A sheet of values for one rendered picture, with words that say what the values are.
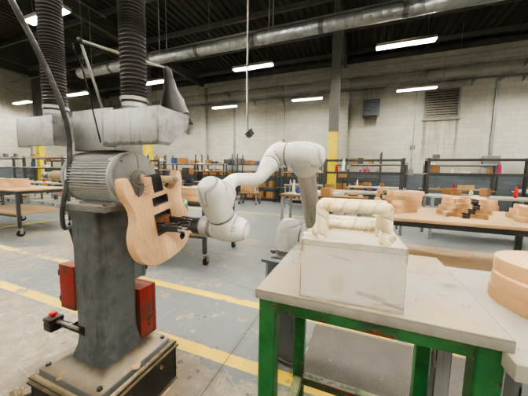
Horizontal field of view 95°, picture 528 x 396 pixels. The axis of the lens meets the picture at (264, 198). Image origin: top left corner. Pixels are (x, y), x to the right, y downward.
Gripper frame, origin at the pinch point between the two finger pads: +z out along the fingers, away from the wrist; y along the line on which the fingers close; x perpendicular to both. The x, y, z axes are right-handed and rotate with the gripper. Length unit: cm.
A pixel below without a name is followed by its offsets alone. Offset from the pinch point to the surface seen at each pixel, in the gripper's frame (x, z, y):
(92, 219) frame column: 1.3, 35.9, -8.5
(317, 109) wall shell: 137, 110, 1142
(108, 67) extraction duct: 243, 600, 479
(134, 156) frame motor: 29.3, 17.5, 5.5
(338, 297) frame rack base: -8, -77, -20
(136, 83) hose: 59, 4, 1
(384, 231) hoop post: 10, -88, -15
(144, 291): -48, 31, 7
